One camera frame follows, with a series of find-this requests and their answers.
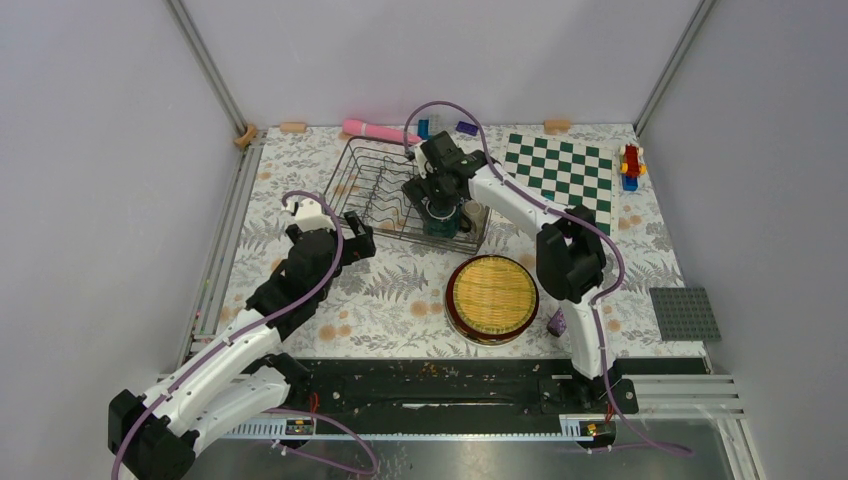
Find dark green mug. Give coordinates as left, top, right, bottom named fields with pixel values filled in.
left=423, top=201, right=461, bottom=239

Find yellow woven bamboo tray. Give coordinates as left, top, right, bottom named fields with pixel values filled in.
left=451, top=258, right=538, bottom=331

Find beige plate dark red rim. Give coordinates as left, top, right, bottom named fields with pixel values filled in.
left=444, top=254, right=541, bottom=346

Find mint green flower plate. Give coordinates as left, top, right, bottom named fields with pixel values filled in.
left=448, top=319, right=524, bottom=348

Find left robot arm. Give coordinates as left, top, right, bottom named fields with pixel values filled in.
left=107, top=211, right=376, bottom=479

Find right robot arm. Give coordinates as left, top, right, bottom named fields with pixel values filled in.
left=402, top=132, right=625, bottom=416

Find purple lego brick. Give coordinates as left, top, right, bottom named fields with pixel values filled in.
left=455, top=121, right=479, bottom=136

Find blue grey lego bricks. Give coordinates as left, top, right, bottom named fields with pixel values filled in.
left=416, top=114, right=443, bottom=140

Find pink toy bat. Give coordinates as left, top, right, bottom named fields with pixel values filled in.
left=342, top=119, right=422, bottom=144

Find floral tablecloth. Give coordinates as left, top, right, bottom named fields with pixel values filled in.
left=194, top=127, right=706, bottom=358

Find green white chessboard mat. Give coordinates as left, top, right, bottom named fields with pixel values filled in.
left=499, top=130, right=621, bottom=239

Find right wooden block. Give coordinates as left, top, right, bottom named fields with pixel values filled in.
left=543, top=119, right=572, bottom=135

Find left wooden block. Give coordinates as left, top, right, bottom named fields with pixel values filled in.
left=279, top=122, right=308, bottom=134

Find corner wooden block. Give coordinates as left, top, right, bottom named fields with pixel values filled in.
left=233, top=124, right=258, bottom=150

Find purple glitter tube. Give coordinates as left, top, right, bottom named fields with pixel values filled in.
left=546, top=309, right=567, bottom=338

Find red yellow blue lego toy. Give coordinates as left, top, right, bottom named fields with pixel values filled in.
left=619, top=144, right=647, bottom=192

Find grey lego baseplate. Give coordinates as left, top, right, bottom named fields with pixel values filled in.
left=649, top=287, right=721, bottom=342

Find black wire dish rack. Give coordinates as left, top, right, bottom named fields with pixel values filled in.
left=324, top=136, right=487, bottom=255

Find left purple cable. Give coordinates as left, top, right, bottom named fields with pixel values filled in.
left=109, top=190, right=382, bottom=480

